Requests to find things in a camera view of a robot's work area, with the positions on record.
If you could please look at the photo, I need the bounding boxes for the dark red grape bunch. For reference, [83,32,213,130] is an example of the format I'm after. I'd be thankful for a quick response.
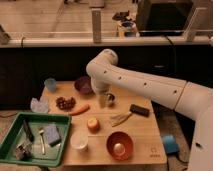
[56,97,76,111]

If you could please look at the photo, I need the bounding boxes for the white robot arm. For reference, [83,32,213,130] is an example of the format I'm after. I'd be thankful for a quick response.
[86,49,213,171]

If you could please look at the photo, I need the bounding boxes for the purple bowl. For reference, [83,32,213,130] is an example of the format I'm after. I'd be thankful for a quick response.
[74,76,93,95]

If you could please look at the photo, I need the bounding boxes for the red bowl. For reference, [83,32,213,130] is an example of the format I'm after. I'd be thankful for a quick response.
[106,131,133,161]

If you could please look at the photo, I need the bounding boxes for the small metal cup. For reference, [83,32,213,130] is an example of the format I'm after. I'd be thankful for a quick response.
[106,93,115,106]

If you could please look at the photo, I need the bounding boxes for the orange carrot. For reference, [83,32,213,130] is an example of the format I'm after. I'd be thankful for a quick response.
[69,104,90,116]

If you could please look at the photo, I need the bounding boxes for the orange yellow fruit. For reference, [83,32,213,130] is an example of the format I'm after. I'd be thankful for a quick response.
[87,117,100,132]

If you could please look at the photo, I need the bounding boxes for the white plastic cup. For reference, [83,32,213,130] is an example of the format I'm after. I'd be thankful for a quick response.
[70,132,88,152]

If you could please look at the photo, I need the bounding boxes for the blue plastic cup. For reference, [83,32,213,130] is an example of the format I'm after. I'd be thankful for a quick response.
[44,78,56,92]

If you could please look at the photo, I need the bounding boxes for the clear crumpled plastic bag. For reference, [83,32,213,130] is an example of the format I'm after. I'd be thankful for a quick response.
[30,98,49,113]

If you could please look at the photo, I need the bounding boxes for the blue sponge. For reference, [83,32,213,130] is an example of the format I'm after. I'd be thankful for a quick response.
[44,124,61,146]

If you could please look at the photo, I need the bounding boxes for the white plastic spoon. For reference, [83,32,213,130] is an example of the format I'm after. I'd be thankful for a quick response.
[39,128,46,155]

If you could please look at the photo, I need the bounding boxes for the green plastic tray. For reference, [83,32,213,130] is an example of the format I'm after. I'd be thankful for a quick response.
[0,112,71,168]

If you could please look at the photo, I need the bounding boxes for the blue tape roll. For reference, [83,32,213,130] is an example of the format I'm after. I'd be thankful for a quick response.
[162,135,179,154]

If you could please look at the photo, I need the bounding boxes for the black spatula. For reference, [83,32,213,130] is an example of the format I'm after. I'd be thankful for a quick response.
[23,120,34,142]

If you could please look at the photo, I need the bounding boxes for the black monitor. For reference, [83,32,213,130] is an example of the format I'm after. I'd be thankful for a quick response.
[136,0,193,35]

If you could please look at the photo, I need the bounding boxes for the crumpled metal foil object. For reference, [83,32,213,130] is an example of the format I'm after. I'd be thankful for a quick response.
[15,142,32,160]

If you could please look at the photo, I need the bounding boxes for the white post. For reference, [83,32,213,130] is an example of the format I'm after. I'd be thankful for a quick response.
[92,8,101,43]

